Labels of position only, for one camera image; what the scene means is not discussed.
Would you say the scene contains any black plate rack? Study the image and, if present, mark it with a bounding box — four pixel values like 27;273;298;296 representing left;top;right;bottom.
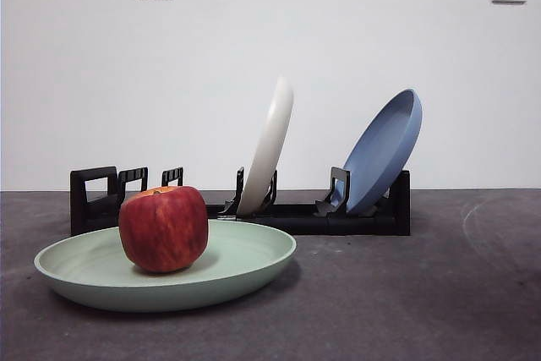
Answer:
69;166;412;237

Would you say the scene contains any blue plate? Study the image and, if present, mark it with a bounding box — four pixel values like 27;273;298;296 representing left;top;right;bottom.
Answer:
341;88;423;214

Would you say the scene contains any green plate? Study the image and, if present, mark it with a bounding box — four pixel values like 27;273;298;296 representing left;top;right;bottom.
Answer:
33;219;298;314

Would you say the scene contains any white plate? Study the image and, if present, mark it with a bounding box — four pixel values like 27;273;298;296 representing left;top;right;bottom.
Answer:
236;75;295;215

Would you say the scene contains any red apple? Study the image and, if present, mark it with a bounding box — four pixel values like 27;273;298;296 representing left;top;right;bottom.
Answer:
117;185;210;274

